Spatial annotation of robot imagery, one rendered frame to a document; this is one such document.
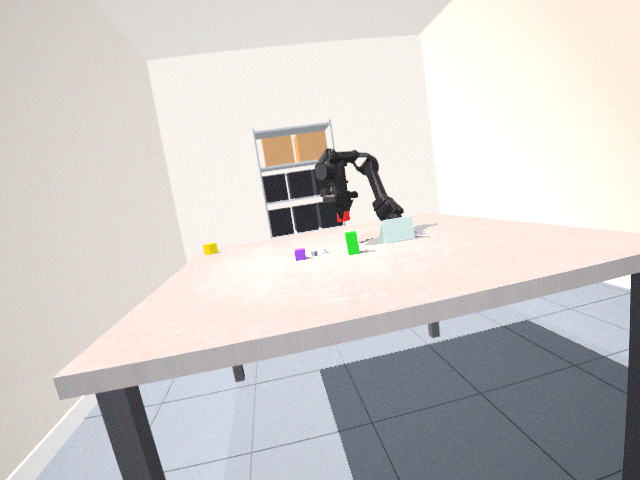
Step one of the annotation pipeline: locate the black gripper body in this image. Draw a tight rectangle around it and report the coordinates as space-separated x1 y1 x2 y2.
322 178 358 203

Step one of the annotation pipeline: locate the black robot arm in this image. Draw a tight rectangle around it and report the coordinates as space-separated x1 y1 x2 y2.
314 148 404 222

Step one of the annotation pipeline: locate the green block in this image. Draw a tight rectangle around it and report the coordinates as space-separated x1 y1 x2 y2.
347 243 360 255
345 231 358 245

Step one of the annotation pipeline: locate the yellow cube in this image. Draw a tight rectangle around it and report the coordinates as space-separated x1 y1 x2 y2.
203 243 218 255

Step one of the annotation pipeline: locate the purple cube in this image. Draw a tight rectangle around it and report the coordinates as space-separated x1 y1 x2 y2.
294 248 306 261

